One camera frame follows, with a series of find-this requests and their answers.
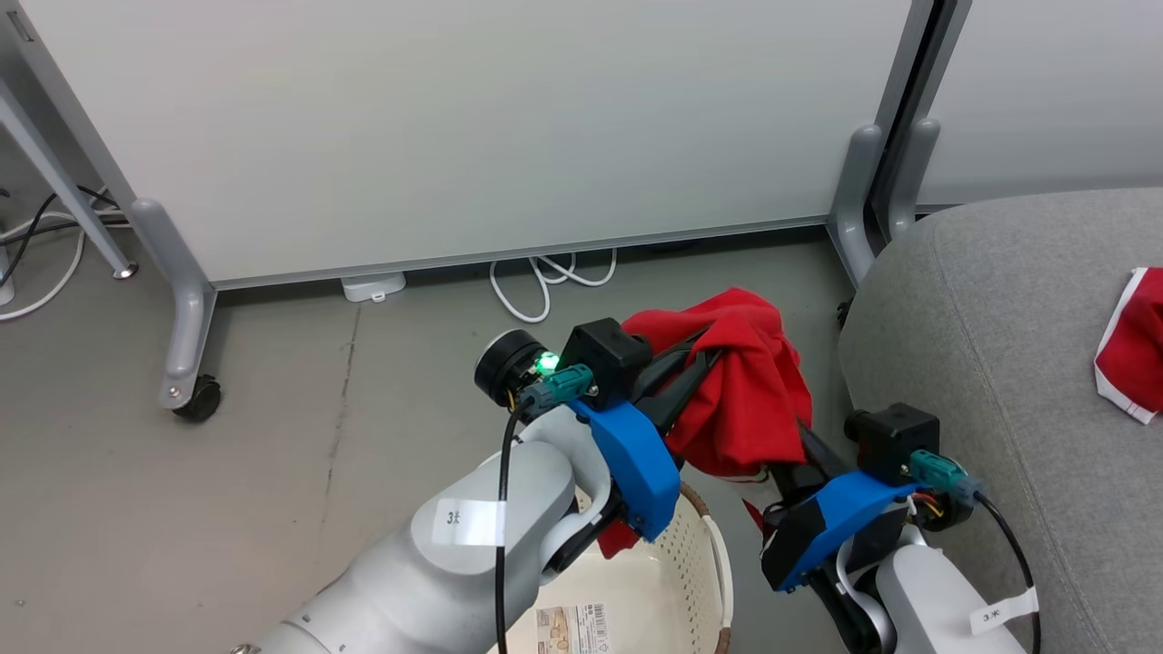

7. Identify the red cloth garment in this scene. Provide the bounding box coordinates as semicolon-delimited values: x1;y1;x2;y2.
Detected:
597;287;815;560

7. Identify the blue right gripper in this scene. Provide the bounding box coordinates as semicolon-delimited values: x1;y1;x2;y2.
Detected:
761;420;975;593

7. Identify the white coiled cable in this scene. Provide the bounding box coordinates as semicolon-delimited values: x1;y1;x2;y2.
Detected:
489;247;619;325

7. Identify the grey partition foot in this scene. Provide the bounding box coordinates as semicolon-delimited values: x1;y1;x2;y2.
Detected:
827;124;884;287
886;118;941;242
130;198;219;411

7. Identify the red garment with white trim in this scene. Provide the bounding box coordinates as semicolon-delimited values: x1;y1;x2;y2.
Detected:
1093;266;1163;425

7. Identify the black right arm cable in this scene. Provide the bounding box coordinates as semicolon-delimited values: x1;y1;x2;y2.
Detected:
974;493;1041;654

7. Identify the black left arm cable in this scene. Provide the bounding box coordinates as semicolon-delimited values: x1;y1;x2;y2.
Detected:
493;404;528;654

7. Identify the white perforated laundry basket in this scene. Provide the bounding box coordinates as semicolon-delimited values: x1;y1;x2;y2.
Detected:
491;481;735;654

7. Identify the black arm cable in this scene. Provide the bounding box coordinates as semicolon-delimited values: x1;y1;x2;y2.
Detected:
974;493;1041;654
493;404;528;654

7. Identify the grey fabric sofa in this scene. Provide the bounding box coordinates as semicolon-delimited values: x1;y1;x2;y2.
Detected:
838;186;1163;654

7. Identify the wide white partition panel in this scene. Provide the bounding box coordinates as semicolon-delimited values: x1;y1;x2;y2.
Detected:
0;0;937;292

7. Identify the narrow white partition panel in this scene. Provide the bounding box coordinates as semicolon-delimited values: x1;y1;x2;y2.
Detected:
913;0;1163;214

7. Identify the printed paper sticker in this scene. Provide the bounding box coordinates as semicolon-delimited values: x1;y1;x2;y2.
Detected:
534;601;611;654

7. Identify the white floor cable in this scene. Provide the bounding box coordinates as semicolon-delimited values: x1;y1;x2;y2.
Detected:
0;211;128;323

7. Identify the teal cable connector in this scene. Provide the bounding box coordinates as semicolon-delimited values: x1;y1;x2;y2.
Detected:
520;363;596;414
909;449;985;507

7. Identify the white tape label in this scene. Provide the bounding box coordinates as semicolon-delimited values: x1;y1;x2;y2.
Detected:
432;498;507;546
969;589;1039;635

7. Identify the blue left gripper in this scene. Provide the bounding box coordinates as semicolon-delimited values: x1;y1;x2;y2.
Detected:
474;329;725;543

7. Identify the black floor cable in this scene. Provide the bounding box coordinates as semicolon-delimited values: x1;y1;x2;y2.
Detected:
0;186;119;264

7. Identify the grey desk frame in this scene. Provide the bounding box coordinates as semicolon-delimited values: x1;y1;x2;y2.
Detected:
0;77;139;281

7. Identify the small white floor box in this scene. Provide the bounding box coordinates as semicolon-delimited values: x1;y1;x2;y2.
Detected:
341;271;407;303

